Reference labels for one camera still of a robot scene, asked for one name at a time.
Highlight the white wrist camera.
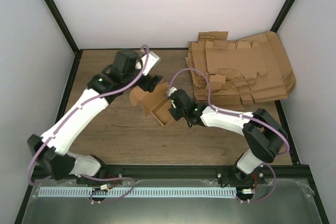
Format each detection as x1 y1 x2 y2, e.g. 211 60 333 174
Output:
166 87 177 99
141 51 161 76

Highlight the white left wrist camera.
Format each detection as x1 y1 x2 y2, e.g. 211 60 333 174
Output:
141 51 161 76

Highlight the black front mounting rail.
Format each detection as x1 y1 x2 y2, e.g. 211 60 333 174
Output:
31 163 312 184

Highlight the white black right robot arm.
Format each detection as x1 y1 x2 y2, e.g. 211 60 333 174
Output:
167 87 290 184

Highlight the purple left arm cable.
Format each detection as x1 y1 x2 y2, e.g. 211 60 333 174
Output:
27 44 150 205

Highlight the light blue slotted cable duct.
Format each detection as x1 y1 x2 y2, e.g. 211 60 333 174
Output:
37 187 237 199

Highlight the black back left frame post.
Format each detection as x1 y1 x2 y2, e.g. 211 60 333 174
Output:
44 0 79 54

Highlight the black back right frame post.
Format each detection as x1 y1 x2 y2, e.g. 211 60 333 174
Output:
270 0 312 32

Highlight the brown cardboard box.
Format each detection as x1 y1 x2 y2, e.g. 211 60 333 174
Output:
130 82 175 127

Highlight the stack of flat cardboard blanks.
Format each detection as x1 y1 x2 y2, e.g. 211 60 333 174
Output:
186 31 296 110

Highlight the clear acrylic front plate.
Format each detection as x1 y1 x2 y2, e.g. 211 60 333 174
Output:
22 179 322 223

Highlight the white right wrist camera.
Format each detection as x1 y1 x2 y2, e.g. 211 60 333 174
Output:
166 87 177 99

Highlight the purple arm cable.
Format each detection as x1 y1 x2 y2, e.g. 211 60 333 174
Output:
165 68 291 204
27 44 150 205

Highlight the black frame post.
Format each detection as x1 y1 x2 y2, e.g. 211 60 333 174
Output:
44 0 79 54
270 0 312 32

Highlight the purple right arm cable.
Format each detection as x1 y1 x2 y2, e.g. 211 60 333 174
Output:
165 68 291 204

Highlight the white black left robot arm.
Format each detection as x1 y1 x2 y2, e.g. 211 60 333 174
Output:
27 46 162 184

